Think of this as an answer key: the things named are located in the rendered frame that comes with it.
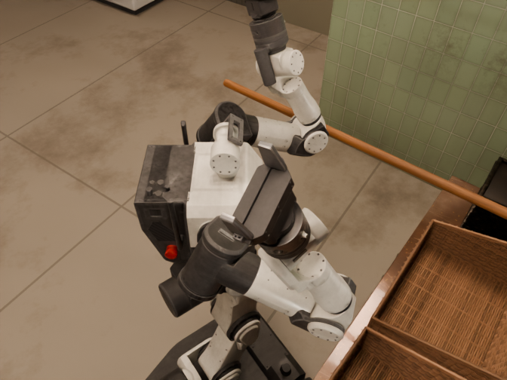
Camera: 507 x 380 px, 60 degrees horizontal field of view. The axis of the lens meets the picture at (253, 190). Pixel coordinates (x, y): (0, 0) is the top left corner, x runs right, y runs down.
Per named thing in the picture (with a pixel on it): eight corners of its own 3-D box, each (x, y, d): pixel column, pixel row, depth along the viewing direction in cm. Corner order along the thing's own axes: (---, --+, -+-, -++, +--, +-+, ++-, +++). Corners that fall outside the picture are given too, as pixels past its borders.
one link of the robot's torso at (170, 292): (179, 326, 130) (171, 298, 117) (160, 295, 137) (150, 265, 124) (256, 280, 141) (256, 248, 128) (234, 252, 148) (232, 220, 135)
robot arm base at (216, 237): (221, 312, 95) (173, 293, 92) (225, 274, 106) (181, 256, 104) (253, 262, 88) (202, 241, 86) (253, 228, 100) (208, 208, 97)
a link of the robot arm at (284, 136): (316, 166, 135) (253, 156, 125) (299, 143, 145) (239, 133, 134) (333, 134, 129) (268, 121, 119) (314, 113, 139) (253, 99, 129)
